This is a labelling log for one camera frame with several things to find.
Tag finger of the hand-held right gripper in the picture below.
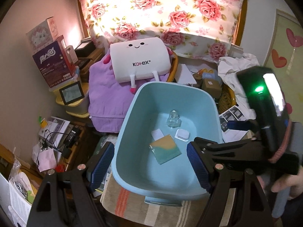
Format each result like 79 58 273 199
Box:
227 119 261 135
193 136 269 168

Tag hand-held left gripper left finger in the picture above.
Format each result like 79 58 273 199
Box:
26 142 115 227

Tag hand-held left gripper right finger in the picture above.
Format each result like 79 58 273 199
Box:
186 142 281 227

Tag glass jar with metal lid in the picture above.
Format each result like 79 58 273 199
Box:
166 110 182 129

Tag white card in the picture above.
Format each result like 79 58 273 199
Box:
151 130 164 141

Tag light blue plastic basin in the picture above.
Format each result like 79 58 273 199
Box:
111 82 224 205

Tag person's right hand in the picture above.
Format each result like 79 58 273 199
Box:
270 174 303 200

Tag printed paper sheet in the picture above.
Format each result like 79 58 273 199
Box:
219 105 256 145

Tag low wicker basket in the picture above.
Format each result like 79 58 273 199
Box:
218 85 237 115

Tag white square case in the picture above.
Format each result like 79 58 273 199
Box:
174 129 190 142

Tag yellow green packet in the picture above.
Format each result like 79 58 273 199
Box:
149 134 181 165

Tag brown cardboard box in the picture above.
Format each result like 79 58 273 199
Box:
202 78 223 98

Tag white crumpled cloth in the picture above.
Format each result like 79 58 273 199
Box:
218 53 261 121

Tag pink note paper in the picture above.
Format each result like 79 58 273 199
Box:
37 149 57 173

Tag stack of booklets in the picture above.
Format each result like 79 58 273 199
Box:
39 116 71 147

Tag clear container with yellow lid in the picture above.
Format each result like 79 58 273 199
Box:
48 67 91 119

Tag heart decorated panel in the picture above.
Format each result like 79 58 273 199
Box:
263 9 303 76

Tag striped table mat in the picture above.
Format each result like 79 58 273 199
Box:
101 175 237 227

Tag purple towel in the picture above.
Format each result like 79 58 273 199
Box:
89 47 176 133

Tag white cardboard box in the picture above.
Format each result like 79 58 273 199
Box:
175 64 198 86

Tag dark brown boxes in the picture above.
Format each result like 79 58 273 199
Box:
78 48 106 82

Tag purple printed box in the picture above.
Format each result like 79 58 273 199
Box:
32 35 75 88

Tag black box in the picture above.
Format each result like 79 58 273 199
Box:
74 40 94 57

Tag white smiley plush pillow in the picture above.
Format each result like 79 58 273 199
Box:
109 37 171 94

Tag floral rose curtain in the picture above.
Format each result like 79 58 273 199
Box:
77 0 248 63

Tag white cat printed box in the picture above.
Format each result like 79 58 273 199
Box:
26 16 59 52

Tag black cables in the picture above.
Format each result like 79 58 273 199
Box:
39 129 82 161

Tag black picture frame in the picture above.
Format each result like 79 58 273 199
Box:
59 80 85 106

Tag wooden window frame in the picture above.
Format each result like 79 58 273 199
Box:
232 0 248 45

